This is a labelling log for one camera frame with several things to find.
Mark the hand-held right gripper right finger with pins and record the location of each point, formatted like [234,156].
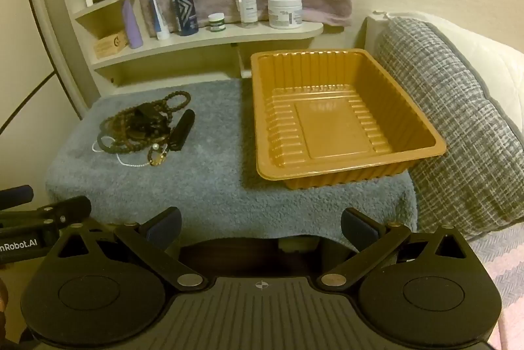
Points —
[357,228]

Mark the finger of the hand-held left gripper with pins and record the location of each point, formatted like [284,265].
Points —
[61,208]
[18,194]

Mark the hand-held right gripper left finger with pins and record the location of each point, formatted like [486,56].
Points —
[163,229]

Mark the orange plastic tray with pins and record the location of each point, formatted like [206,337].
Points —
[327,128]

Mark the black chunky accessory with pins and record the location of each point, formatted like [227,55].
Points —
[145,116]

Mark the grey terry towel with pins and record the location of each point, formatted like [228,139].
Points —
[213,178]

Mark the grey woven pillow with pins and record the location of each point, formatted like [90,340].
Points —
[458,120]

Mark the small wooden box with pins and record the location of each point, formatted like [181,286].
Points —
[110,46]

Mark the cream curved side panel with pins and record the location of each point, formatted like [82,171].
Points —
[45,26]

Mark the purple conical bottle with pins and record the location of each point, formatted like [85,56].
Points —
[133,26]

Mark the cream corner shelf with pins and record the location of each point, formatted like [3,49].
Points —
[229,36]

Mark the small green jar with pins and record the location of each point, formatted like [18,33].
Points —
[216,23]

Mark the white squeeze tube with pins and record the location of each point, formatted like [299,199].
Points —
[157,14]

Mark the white quilted pillow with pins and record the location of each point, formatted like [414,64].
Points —
[491,59]

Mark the white cream jar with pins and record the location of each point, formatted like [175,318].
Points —
[284,12]

